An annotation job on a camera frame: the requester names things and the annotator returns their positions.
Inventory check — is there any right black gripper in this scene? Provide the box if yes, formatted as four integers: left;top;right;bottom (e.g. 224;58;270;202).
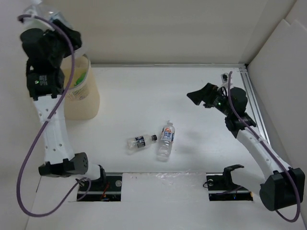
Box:
187;82;233;116

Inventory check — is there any green soda bottle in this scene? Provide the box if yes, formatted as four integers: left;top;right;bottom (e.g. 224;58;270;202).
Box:
72;71;86;87

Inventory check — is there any orange blue label clear bottle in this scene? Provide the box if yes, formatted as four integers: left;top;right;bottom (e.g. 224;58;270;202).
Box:
157;121;175;162

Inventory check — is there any crushed clear water bottle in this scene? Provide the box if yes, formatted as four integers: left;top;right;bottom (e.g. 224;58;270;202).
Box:
23;0;87;58

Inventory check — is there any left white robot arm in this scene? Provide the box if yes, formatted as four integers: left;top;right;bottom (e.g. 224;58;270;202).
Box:
20;19;107;190

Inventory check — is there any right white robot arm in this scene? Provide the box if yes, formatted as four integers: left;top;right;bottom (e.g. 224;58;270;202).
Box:
187;83;305;211

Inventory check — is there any beige bin with grey rim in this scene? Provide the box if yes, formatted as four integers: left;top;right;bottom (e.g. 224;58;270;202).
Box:
64;54;100;120

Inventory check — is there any black cap small bottle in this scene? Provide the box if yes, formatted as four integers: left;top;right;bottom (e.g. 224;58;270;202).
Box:
127;135;157;150

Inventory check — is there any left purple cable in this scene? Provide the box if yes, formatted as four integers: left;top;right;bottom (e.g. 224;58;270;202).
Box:
16;14;92;218

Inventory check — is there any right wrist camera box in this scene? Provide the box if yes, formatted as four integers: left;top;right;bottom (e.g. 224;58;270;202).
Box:
221;73;229;84

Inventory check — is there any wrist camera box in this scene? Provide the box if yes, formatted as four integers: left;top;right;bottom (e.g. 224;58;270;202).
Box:
221;73;229;84
17;14;49;31

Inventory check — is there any aluminium frame rail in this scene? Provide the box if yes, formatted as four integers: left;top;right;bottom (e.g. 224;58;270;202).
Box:
91;63;295;192

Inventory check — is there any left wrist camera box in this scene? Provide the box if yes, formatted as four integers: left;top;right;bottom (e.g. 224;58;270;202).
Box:
17;14;49;31

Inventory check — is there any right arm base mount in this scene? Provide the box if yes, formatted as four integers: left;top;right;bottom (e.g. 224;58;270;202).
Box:
203;164;253;201

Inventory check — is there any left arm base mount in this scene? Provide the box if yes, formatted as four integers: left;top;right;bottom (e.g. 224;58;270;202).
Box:
76;172;123;202

